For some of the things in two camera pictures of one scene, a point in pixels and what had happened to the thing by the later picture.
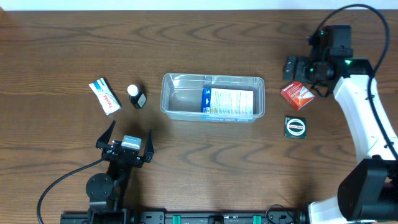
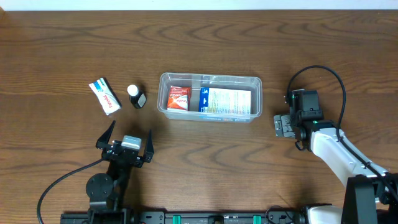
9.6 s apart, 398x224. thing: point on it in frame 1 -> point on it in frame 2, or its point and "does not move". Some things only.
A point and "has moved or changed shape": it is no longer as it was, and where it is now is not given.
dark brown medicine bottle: x=137 y=98 does not move
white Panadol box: x=106 y=95 does not move
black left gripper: x=123 y=152 does not move
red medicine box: x=296 y=94 has moved or changed shape
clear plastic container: x=206 y=98 does not move
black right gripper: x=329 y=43 -> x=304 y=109
